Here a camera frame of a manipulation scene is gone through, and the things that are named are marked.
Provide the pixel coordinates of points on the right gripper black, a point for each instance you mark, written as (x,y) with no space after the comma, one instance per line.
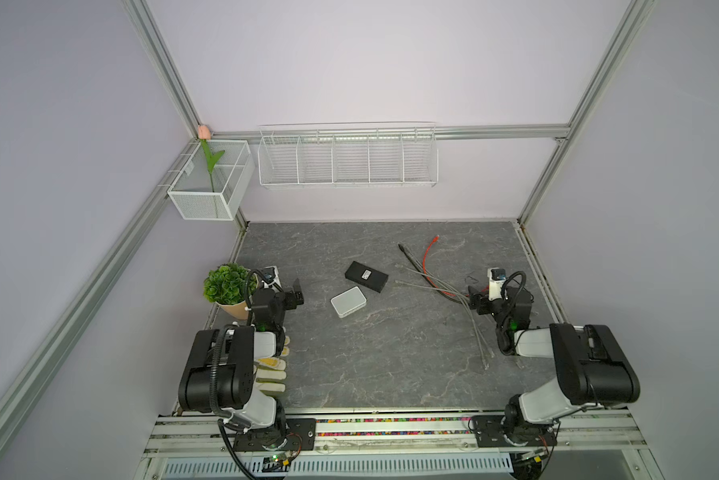
(479,300)

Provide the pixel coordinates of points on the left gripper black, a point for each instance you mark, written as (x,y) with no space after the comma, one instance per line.
(291,296)

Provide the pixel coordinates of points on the white network switch box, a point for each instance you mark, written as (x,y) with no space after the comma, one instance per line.
(349,302)

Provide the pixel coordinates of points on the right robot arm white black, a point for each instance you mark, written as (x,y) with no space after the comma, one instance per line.
(591,371)

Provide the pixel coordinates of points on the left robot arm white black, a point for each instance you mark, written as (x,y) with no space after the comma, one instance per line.
(234,373)

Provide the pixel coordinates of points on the green potted plant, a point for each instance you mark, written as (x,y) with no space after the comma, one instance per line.
(228,286)

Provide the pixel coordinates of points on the yellow white work glove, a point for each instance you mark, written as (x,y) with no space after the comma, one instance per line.
(270,370)

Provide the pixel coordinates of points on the pink tulip artificial flower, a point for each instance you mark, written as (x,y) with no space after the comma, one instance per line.
(212,157)

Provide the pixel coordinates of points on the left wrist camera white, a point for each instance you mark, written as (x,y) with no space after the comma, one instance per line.
(271,277)

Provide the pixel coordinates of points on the black network switch box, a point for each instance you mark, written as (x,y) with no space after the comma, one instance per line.
(366,276)

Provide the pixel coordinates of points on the white mesh wall basket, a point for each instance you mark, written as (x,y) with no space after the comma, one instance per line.
(191,190)

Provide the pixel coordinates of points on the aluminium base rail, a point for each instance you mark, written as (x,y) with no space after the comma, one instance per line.
(352,432)

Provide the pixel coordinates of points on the white wire wall shelf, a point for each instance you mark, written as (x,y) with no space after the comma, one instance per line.
(348,154)

